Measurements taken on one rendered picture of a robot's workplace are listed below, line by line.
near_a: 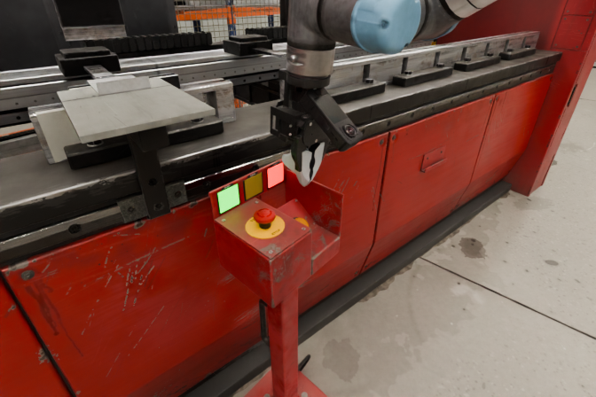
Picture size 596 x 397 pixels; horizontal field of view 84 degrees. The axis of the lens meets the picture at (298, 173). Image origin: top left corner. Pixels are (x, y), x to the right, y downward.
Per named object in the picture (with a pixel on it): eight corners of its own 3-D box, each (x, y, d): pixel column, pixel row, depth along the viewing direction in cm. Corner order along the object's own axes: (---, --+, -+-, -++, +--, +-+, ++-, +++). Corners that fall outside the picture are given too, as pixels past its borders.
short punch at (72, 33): (66, 41, 57) (46, -22, 53) (65, 40, 58) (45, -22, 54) (128, 37, 62) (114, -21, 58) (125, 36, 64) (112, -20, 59)
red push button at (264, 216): (264, 238, 58) (263, 221, 56) (249, 229, 60) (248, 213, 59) (280, 228, 61) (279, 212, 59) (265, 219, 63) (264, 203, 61)
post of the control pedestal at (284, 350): (286, 412, 92) (280, 272, 66) (272, 398, 96) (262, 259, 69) (298, 397, 96) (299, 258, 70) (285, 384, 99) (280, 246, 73)
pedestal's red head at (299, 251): (273, 309, 58) (269, 229, 50) (219, 265, 68) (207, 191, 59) (339, 252, 71) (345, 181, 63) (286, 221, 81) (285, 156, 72)
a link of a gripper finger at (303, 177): (287, 175, 66) (289, 134, 61) (309, 188, 63) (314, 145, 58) (276, 181, 64) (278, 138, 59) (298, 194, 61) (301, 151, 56)
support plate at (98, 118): (82, 144, 41) (79, 136, 40) (58, 97, 59) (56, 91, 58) (215, 114, 50) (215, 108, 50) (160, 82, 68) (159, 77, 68)
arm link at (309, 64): (344, 47, 51) (310, 54, 46) (341, 76, 54) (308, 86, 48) (309, 39, 55) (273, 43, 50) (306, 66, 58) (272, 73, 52)
